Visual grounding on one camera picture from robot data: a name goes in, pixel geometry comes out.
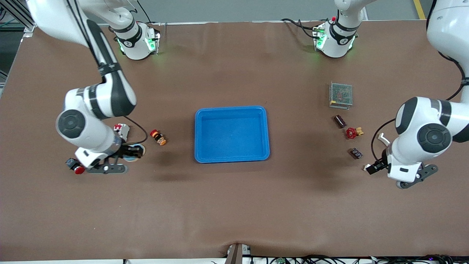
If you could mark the red pushbutton dark body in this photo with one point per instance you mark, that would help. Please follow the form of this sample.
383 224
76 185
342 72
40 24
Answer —
78 170

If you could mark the blue desk bell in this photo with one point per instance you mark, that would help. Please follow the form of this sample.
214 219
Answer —
136 158

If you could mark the orange red emergency button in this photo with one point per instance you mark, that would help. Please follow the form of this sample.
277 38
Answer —
158 137

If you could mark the black printed capacitor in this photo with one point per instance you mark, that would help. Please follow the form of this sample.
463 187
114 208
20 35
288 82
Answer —
355 153

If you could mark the white curved plastic bracket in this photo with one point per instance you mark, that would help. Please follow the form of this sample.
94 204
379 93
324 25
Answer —
383 138

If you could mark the grey metal post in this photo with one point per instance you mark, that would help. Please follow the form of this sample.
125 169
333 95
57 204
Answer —
236 255

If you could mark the brown table mat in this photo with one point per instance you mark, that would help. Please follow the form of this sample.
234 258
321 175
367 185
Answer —
234 205

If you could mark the aluminium frame profile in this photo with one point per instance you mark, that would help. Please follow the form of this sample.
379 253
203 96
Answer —
16 14

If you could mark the brown cylindrical capacitor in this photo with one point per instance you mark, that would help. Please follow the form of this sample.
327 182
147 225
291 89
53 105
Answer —
339 121

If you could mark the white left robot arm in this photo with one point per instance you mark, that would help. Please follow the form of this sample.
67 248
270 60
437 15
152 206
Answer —
414 146

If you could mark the brass valve red handwheel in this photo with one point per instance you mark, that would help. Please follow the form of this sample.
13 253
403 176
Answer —
353 132

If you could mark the perforated metal power supply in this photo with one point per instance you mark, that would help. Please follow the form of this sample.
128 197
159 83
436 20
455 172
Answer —
340 94

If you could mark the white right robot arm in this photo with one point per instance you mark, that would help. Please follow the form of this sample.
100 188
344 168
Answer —
110 95

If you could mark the blue plastic tray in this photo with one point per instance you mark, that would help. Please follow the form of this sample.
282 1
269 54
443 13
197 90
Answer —
231 134

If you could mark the white red circuit breaker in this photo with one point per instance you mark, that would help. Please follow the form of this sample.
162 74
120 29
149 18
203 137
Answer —
124 132

